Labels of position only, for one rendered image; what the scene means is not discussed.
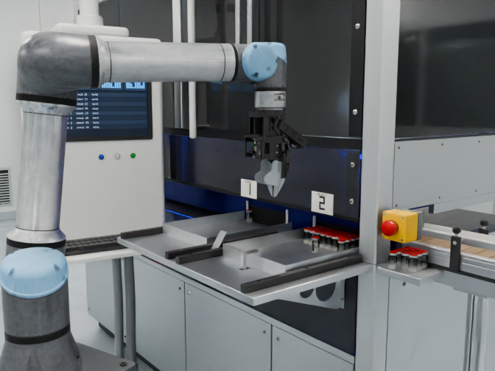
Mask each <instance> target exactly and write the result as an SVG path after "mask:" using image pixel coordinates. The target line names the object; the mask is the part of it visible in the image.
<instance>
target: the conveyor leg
mask: <svg viewBox="0 0 495 371"><path fill-rule="evenodd" d="M453 289H454V290H458V291H460V292H465V293H467V294H468V302H467V313H466V335H465V347H464V359H463V371H484V364H485V344H486V333H487V322H488V302H489V298H490V297H486V296H483V295H481V294H476V293H473V292H470V291H466V290H463V289H459V288H455V287H453Z"/></svg>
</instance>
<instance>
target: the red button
mask: <svg viewBox="0 0 495 371"><path fill-rule="evenodd" d="M381 230H382V233H383V234H384V235H386V236H394V235H395V234H396V233H397V230H398V227H397V224H396V223H395V222H394V221H393V220H386V221H384V222H383V223H382V225H381Z"/></svg>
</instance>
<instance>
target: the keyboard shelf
mask: <svg viewBox="0 0 495 371"><path fill-rule="evenodd" d="M134 255H142V254H141V253H139V252H136V251H134V250H132V249H130V248H126V249H120V250H109V251H104V252H93V253H87V254H81V255H70V256H65V257H66V260H67V264H68V265H71V264H81V263H87V262H92V261H102V260H108V259H113V258H123V257H129V256H134Z"/></svg>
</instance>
